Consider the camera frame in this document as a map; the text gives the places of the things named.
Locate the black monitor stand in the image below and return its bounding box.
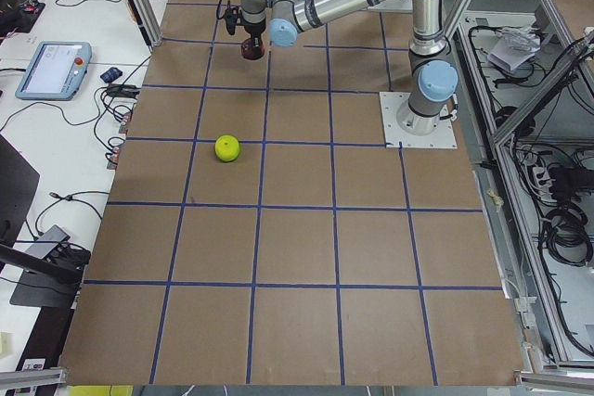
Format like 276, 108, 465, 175
1, 138, 90, 309

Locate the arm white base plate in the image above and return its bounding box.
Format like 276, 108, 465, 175
379, 92, 458, 149

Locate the dark red apple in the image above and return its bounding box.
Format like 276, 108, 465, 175
240, 39, 265, 60

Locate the small blue device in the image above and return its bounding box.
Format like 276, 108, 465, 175
100, 67, 123, 83

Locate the blue teach pendant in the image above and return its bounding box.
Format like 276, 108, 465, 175
15, 41, 93, 101

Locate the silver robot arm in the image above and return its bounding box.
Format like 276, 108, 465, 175
223, 0, 458, 136

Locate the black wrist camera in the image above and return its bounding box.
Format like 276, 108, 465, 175
223, 3, 241, 36

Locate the white power strip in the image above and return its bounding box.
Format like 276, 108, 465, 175
527, 165, 553, 200

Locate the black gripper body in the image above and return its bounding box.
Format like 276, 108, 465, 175
243, 20, 266, 46

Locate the green apple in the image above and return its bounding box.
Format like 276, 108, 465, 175
214, 134, 240, 162

